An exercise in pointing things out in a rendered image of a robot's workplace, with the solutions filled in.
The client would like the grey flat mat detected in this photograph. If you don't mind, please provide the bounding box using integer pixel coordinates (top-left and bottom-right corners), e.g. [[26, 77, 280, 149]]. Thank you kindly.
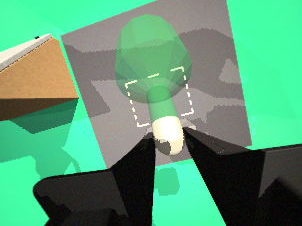
[[60, 0, 253, 169]]

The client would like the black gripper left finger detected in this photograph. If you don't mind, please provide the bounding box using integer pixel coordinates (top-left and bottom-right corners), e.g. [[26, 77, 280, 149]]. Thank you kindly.
[[32, 132, 156, 226]]

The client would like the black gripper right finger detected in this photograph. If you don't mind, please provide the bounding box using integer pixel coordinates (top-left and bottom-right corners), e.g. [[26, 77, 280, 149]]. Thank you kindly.
[[183, 127, 302, 226]]

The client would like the green glass bottle with white cap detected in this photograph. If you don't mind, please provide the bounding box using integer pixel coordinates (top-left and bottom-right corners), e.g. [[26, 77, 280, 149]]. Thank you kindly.
[[115, 14, 192, 156]]

